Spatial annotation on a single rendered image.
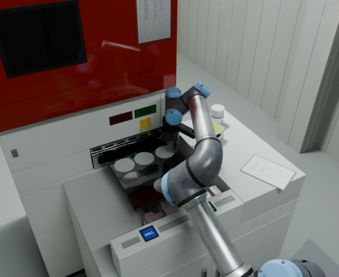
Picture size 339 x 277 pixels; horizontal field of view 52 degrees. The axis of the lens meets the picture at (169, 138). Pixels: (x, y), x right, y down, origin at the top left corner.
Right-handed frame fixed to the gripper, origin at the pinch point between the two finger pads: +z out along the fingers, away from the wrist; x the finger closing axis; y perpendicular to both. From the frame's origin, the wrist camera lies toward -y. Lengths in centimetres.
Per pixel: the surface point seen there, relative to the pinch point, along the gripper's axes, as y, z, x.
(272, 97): -75, 70, -189
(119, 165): 26.5, 1.4, 13.6
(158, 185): 5.0, 1.3, 24.3
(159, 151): 8.6, 1.3, 0.4
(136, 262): 6, 1, 65
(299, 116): -91, 56, -134
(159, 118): 10.7, -11.6, -10.6
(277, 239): -56, 37, 17
